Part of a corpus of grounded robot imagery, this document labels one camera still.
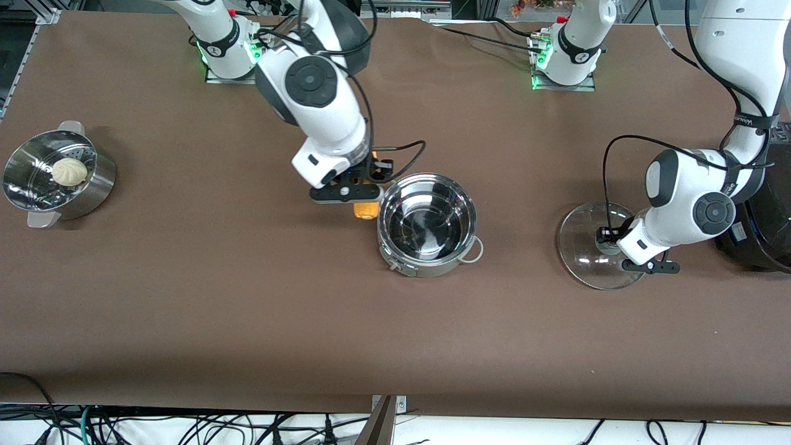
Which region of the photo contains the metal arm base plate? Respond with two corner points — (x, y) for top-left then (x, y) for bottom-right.
(530, 31), (597, 92)
(205, 28), (273, 84)

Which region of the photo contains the black rice cooker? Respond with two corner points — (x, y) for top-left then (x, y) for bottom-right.
(715, 124), (791, 274)

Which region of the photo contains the brown table cover sheet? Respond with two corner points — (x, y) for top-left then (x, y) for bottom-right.
(0, 11), (791, 422)

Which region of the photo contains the short black table cable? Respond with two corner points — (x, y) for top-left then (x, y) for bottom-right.
(488, 17), (537, 39)

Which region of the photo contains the silver background frame bar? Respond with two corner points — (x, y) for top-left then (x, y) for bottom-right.
(371, 0), (453, 19)

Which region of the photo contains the dark grey metal post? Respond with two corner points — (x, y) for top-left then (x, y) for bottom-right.
(355, 396), (397, 445)

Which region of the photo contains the grey steel cooking pot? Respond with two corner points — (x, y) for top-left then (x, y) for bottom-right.
(376, 173), (484, 279)

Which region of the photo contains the green floor cable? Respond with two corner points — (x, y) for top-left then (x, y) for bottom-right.
(77, 405), (95, 445)

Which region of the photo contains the aluminium table edge profile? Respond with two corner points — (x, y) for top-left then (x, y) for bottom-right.
(0, 7), (62, 119)

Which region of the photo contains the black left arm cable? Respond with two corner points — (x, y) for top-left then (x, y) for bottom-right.
(602, 135), (776, 234)

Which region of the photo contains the glass pot lid with knob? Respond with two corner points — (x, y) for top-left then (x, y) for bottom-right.
(556, 202), (647, 291)

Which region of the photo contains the steel steamer pot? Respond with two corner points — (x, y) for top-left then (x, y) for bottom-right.
(3, 121), (117, 228)

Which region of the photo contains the long black table cable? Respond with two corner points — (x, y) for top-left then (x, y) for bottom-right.
(429, 23), (544, 55)

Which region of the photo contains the white steamed bun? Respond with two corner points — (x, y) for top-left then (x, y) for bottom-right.
(51, 158), (88, 187)

